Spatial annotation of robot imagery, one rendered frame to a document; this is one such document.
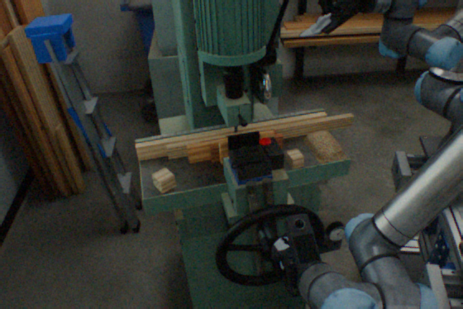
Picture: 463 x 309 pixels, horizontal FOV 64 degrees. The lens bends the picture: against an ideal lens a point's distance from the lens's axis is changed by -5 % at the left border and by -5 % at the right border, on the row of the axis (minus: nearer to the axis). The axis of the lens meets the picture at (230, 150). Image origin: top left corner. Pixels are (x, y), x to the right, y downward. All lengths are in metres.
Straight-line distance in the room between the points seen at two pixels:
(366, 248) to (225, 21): 0.58
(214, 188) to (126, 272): 1.11
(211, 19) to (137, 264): 1.44
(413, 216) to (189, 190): 0.59
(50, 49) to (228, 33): 0.94
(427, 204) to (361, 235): 0.13
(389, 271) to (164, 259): 1.53
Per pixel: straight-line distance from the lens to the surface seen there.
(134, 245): 2.18
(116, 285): 2.04
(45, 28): 1.72
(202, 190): 1.06
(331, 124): 1.27
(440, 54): 1.00
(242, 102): 1.07
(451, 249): 1.29
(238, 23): 0.94
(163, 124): 1.54
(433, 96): 1.38
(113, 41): 3.52
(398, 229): 0.70
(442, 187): 0.67
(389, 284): 0.68
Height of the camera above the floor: 1.59
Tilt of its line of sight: 36 degrees down
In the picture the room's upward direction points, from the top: 3 degrees counter-clockwise
